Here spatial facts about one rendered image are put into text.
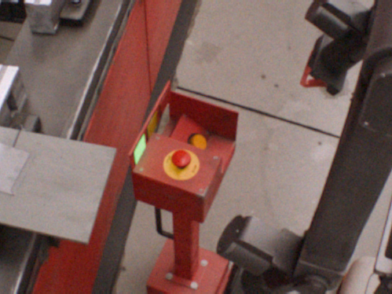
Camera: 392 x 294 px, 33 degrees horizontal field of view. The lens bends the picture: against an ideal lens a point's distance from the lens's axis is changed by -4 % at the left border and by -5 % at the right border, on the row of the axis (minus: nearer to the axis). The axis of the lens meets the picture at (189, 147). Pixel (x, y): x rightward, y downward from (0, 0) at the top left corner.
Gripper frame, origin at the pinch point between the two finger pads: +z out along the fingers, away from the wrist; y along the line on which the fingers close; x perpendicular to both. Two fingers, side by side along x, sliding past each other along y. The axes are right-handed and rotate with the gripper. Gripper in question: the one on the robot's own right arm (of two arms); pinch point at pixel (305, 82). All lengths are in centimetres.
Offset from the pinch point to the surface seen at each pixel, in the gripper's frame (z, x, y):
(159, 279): 90, 16, 13
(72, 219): 11.9, -24.2, 40.3
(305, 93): 92, 39, -78
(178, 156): 25.9, -9.6, 11.8
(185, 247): 67, 12, 10
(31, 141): 18.0, -36.2, 29.3
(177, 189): 28.3, -6.3, 17.1
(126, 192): 107, -1, -14
